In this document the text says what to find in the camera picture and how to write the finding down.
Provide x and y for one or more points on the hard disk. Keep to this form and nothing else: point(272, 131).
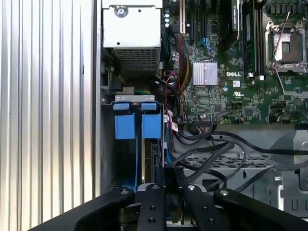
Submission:
point(151, 125)

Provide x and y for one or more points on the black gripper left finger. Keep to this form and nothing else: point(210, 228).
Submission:
point(151, 207)

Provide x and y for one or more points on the metal socket cover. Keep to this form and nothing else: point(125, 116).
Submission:
point(297, 93)

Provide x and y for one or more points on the green motherboard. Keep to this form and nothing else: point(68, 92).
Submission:
point(228, 106)

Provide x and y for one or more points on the gray perforated drive cage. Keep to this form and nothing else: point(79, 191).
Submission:
point(288, 139)

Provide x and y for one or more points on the green RAM stick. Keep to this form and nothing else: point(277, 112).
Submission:
point(249, 43)

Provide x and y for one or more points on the black and gray PC case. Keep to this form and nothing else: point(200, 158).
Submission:
point(97, 96)

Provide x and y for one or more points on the CPU socket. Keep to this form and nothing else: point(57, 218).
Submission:
point(286, 45)

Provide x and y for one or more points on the silver chipset heatsink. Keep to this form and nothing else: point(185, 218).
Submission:
point(205, 73)

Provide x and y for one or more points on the blue board connector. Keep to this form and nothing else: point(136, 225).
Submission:
point(205, 44)

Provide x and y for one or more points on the metal locking lever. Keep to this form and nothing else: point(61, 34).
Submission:
point(280, 41)

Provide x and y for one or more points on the silver power supply unit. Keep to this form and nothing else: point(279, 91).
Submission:
point(132, 26)

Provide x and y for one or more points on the black graphics card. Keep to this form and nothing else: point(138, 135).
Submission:
point(231, 24)

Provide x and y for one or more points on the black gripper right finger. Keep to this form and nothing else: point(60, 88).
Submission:
point(202, 211)

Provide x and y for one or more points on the black expansion slot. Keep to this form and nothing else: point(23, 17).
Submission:
point(191, 19)

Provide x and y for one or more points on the beige expansion slot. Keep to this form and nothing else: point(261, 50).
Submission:
point(182, 14)

